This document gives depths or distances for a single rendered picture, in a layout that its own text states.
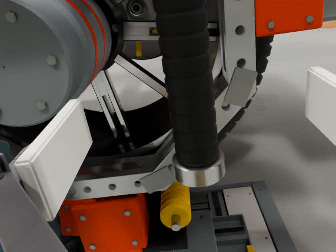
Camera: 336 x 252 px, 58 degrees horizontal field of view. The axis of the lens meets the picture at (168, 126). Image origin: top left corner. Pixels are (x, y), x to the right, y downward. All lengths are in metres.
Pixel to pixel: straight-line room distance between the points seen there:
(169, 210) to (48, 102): 0.33
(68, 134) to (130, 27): 0.39
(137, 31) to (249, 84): 0.21
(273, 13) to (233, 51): 0.07
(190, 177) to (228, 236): 0.79
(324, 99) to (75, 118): 0.13
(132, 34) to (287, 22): 0.25
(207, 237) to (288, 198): 0.58
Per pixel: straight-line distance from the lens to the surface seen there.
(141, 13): 0.94
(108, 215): 0.57
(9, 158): 0.46
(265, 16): 0.44
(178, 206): 0.57
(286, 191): 1.47
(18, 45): 0.32
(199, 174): 0.24
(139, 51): 1.01
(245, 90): 0.46
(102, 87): 0.57
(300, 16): 0.46
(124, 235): 0.59
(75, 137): 0.17
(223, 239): 1.01
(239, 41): 0.44
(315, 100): 0.18
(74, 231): 0.62
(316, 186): 1.52
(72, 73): 0.31
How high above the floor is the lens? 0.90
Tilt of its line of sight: 25 degrees down
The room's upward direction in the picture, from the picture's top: 9 degrees counter-clockwise
